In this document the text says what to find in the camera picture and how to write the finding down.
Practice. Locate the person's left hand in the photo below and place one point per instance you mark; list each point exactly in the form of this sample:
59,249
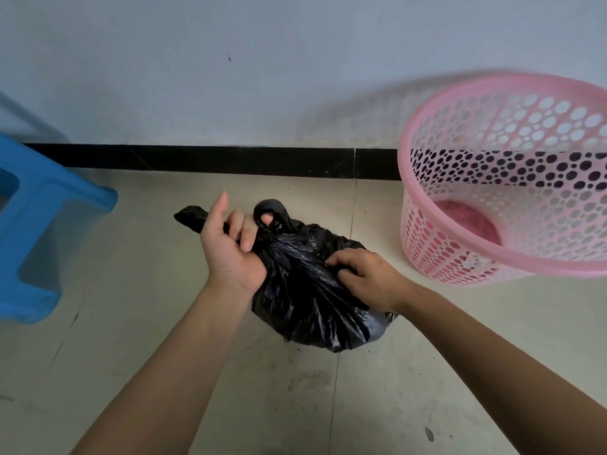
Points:
227,260

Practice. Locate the person's right hand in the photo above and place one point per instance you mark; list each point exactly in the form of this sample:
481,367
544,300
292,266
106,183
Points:
377,284

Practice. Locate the person's left thumb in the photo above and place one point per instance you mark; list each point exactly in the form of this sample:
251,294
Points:
217,215

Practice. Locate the person's right thumb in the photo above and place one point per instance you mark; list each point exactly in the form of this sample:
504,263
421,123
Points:
352,285

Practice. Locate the person's left middle finger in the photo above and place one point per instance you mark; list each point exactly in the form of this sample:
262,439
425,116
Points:
249,233

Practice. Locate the black plastic trash bag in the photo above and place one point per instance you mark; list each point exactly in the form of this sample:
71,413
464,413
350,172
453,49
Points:
303,298

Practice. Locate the person's right forearm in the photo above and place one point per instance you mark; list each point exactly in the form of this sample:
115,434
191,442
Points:
498,369

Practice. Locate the person's left forearm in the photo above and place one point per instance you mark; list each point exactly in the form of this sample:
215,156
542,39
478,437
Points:
180,369

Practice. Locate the black baseboard strip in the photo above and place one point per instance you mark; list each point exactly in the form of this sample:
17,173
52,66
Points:
189,161

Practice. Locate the pink perforated plastic basket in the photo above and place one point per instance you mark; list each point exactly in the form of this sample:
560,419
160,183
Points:
521,262

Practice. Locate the blue plastic stool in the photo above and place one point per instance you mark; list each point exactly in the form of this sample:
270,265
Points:
47,184

